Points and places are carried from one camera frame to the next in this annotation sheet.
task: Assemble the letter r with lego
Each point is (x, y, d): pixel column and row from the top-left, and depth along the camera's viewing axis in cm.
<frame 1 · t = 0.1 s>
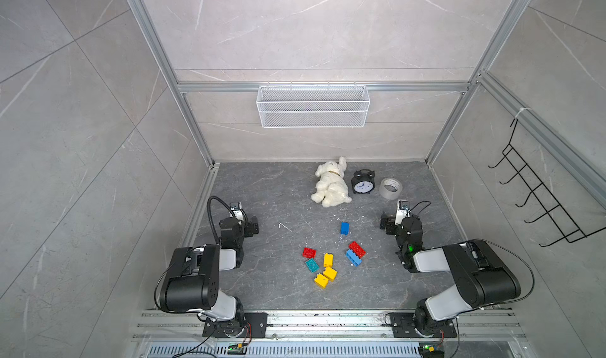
left hand: (242, 213, 94), fingers open
right hand: (397, 211, 93), fingers open
white plush dog toy: (331, 187, 98), point 12 cm above the table
black alarm clock: (363, 181, 103), point 9 cm above the table
grey tape roll: (390, 188, 111), on the table
small blue lego brick: (345, 228, 97), on the table
long red lego brick: (357, 249, 90), point 2 cm above the table
long blue lego brick: (353, 257, 87), point 3 cm above the table
small red lego brick: (308, 252, 90), on the table
teal lego brick: (312, 266, 87), on the table
yellow lego brick upper: (328, 259, 87), point 3 cm above the table
yellow lego brick middle: (330, 273, 84), point 3 cm above the table
yellow lego brick lower: (321, 281, 82), point 3 cm above the table

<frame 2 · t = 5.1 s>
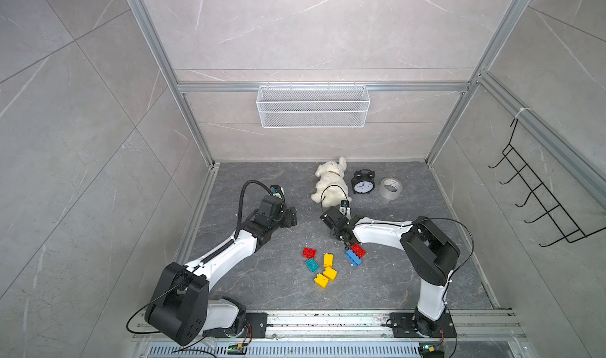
left hand: (289, 206, 87), fingers open
right hand: (341, 228, 96), fingers open
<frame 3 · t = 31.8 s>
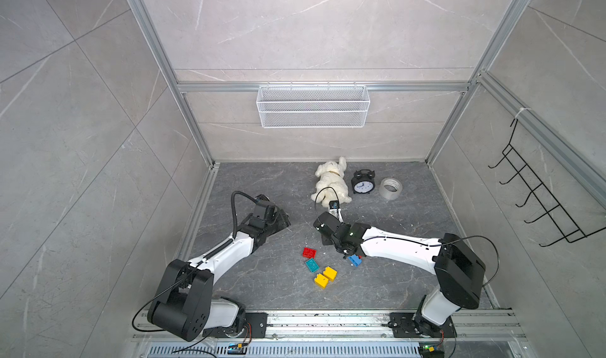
left hand: (285, 214, 89), fingers open
right hand: (330, 229, 87), fingers open
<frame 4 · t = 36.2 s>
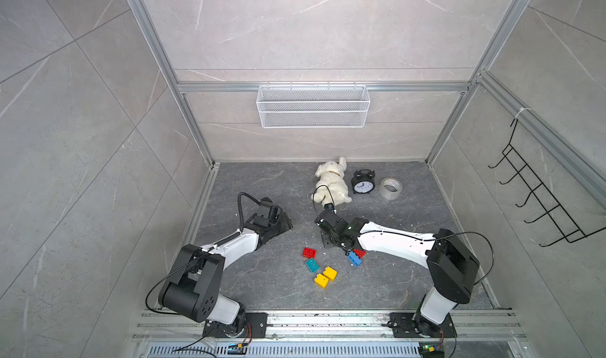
left hand: (288, 218, 92), fingers open
right hand: (330, 235, 88), fingers open
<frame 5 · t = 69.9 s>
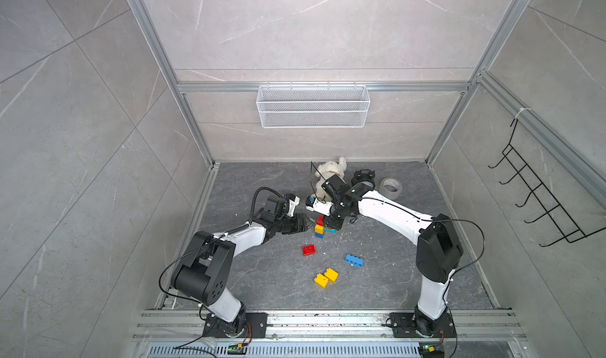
left hand: (312, 220, 89), fingers open
right hand: (329, 218, 88), fingers open
teal lego brick: (333, 231, 78), point 18 cm above the table
